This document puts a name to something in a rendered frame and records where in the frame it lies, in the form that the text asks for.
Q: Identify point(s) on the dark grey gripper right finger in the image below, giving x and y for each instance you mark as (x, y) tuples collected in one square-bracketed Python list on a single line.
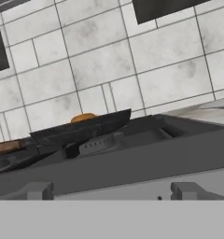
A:
[(185, 190)]

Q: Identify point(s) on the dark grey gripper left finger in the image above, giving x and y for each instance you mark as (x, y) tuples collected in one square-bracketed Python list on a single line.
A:
[(39, 190)]

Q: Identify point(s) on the dark grey stove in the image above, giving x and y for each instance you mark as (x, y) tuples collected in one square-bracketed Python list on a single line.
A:
[(123, 155)]

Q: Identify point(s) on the black frying pan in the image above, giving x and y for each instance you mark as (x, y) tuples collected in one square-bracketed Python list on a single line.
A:
[(82, 130)]

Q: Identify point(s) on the golden brown croissant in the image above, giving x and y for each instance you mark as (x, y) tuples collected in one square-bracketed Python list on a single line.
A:
[(83, 117)]

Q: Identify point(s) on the dark range hood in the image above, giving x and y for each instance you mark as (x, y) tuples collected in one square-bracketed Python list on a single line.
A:
[(162, 9)]

